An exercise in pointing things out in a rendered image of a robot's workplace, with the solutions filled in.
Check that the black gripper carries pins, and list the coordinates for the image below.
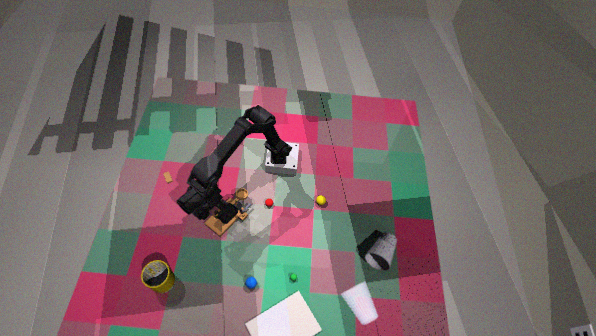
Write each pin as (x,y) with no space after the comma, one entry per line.
(227,213)

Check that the yellow cup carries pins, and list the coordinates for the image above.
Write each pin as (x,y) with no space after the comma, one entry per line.
(157,276)

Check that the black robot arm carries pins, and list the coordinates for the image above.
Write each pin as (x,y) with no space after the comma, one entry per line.
(209,169)

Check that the blue ball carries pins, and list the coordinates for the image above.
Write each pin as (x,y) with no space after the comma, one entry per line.
(251,282)

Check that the white paper cup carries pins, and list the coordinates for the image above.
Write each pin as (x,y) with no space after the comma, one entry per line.
(359,300)
(380,255)

